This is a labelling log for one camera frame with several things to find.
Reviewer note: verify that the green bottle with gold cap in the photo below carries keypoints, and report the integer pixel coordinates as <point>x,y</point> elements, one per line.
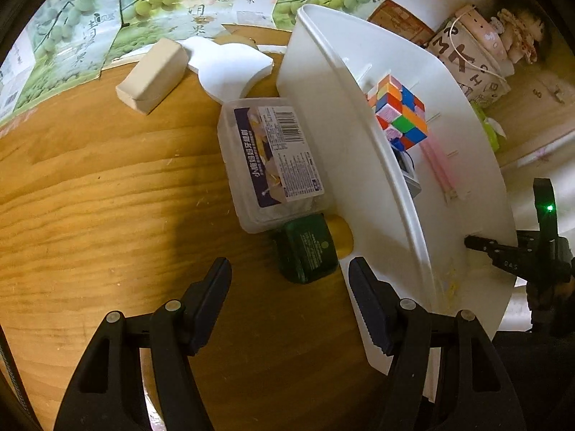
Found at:
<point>310,248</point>

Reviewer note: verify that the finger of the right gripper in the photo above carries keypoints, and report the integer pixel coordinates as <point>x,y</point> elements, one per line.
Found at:
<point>502,256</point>

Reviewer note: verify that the white plastic storage bin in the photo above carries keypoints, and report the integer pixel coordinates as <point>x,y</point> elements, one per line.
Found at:
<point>409,227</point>

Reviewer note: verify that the white cloud-shaped board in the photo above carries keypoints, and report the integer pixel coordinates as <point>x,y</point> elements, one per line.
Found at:
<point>226,72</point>

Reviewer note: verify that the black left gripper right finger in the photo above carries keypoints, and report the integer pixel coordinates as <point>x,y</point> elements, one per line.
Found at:
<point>445,373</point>

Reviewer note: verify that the pink round box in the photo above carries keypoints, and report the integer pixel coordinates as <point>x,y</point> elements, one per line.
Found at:
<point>483,32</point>

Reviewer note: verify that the beige rectangular eraser block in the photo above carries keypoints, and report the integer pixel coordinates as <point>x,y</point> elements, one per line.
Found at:
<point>154,76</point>

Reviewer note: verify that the brown haired doll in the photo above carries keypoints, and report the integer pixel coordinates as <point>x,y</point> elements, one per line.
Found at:
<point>526,30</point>

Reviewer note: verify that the multicolour puzzle cube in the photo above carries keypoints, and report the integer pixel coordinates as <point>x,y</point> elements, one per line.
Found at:
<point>399,112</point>

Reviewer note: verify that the letter print canvas bag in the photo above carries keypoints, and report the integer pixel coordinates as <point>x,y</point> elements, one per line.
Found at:
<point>476,71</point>

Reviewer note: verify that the green grape printed cardboard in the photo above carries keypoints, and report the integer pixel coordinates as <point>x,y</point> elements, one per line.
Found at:
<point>66,43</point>

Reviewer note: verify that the clear floss pick box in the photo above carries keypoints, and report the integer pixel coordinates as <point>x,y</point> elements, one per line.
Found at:
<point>273,172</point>

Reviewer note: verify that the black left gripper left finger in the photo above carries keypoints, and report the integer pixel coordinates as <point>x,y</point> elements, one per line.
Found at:
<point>106,390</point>

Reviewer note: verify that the brown printed cardboard piece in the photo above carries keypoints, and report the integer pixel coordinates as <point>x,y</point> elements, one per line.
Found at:
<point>393,17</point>

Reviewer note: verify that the green tissue pack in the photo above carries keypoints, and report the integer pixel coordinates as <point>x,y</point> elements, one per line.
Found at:
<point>492,128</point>

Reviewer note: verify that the white children's digital camera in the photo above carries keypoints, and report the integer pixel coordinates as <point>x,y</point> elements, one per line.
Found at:
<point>406,164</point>

